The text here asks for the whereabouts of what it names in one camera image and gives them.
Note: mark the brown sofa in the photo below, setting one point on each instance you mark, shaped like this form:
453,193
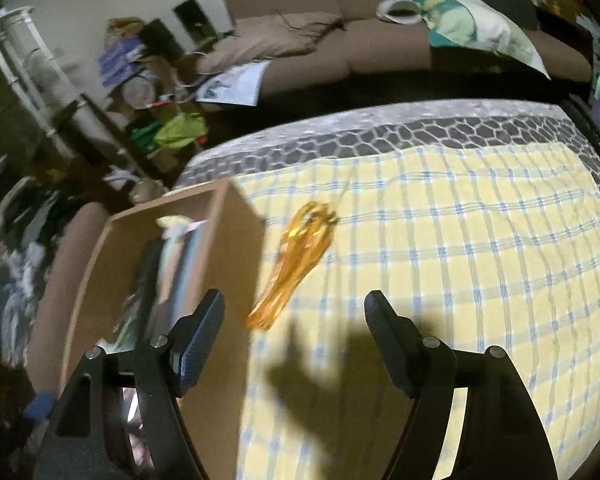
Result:
370,45

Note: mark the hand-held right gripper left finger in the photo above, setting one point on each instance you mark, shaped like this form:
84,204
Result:
200,345

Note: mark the white metal rack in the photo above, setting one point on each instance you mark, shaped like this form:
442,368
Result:
10,60

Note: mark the pile of clothes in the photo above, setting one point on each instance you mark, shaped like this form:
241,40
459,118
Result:
10,300

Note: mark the grey patterned mat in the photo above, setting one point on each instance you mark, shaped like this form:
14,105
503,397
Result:
380,135

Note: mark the floral pillow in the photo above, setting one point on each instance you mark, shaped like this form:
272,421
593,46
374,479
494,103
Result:
465,25

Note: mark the printed paper sheet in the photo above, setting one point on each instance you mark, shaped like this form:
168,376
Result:
235,85

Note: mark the blue box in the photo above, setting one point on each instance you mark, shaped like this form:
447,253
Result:
120,60

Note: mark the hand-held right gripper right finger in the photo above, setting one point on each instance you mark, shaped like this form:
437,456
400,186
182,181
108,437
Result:
387,345

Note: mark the glass jar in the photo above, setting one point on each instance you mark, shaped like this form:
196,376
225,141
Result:
140,92

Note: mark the cardboard box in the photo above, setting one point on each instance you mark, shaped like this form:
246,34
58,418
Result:
235,260

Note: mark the yellow plaid cloth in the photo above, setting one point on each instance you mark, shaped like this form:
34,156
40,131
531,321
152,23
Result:
455,235

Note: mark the green bag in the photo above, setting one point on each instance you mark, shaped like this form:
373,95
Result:
180,130

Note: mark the black remote control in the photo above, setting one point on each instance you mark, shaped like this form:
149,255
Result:
592,132

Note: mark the white tape roll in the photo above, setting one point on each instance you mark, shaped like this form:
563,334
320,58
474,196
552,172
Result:
382,12

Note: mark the black wave print phone case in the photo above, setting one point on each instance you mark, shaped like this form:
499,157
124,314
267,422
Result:
147,275

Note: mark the black cloth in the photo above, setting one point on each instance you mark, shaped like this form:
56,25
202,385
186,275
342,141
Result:
505,0

